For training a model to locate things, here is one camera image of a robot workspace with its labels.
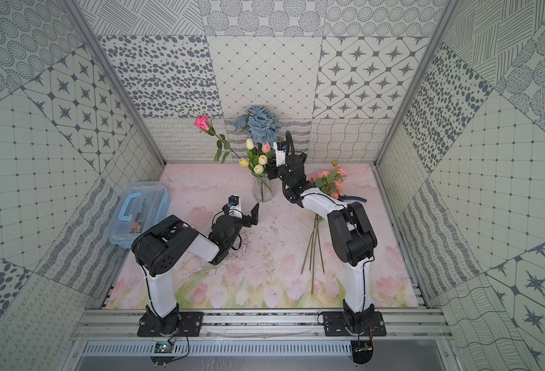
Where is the light pink rose stem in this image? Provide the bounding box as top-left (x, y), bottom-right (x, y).
top-left (300, 216), bottom-right (317, 273)

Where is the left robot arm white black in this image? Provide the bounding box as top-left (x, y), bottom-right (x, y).
top-left (131, 196), bottom-right (260, 335)

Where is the magenta rose stem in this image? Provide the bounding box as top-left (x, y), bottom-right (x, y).
top-left (195, 115), bottom-right (253, 170)

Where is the clear blue tool box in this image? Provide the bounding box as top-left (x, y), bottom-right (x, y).
top-left (105, 182), bottom-right (170, 250)

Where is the clear glass vase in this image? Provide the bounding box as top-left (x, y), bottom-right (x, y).
top-left (252, 176), bottom-right (276, 203)

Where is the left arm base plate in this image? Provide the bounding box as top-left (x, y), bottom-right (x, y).
top-left (137, 310), bottom-right (204, 338)

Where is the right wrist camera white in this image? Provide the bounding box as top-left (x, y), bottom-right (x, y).
top-left (273, 141), bottom-right (288, 167)

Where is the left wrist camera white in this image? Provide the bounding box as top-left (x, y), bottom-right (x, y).
top-left (227, 195), bottom-right (243, 219)

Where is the pink carnation spray stem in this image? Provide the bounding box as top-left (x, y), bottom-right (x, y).
top-left (306, 159), bottom-right (348, 275)

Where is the aluminium rail frame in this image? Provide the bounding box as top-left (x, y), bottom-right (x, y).
top-left (70, 308), bottom-right (453, 358)

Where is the yellow white tulip bunch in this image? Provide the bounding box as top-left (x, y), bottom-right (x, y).
top-left (244, 138), bottom-right (275, 176)

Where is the pink tulip stem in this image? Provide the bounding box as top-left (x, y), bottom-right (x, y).
top-left (259, 142), bottom-right (272, 165)

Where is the blue hydrangea flower bunch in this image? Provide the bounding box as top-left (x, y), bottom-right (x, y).
top-left (233, 106), bottom-right (280, 145)

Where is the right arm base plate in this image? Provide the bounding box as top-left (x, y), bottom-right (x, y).
top-left (320, 308), bottom-right (387, 337)

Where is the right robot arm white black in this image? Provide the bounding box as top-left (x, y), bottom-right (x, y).
top-left (272, 150), bottom-right (378, 333)

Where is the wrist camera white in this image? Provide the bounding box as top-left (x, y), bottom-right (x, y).
top-left (273, 141), bottom-right (288, 167)
top-left (227, 195), bottom-right (243, 219)

